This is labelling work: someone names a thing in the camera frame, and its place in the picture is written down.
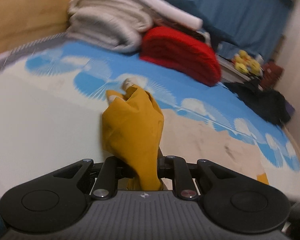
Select white folded quilt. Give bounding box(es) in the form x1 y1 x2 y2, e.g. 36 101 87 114
66 0 153 54

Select blue fan pattern bedsheet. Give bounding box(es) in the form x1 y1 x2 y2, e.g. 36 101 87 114
0 34 300 198

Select yellow plush toys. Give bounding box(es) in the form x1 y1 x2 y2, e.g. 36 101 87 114
232 50 261 76

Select blue shark plush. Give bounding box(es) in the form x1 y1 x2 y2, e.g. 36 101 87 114
165 0 237 45

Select beige and mustard jacket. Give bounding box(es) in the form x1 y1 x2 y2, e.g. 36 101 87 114
102 79 268 191

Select black clothes pile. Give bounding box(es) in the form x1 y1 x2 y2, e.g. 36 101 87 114
224 79 291 127

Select blue curtain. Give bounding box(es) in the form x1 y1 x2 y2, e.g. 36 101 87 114
190 0 293 61

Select purple bag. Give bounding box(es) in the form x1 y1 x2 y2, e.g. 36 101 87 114
286 101 295 117

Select dark red cushion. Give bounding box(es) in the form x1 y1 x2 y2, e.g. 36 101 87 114
260 60 284 89

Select wooden headboard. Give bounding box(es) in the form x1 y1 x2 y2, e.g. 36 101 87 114
0 0 70 53

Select red folded blanket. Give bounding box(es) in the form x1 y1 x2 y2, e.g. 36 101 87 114
139 27 222 87

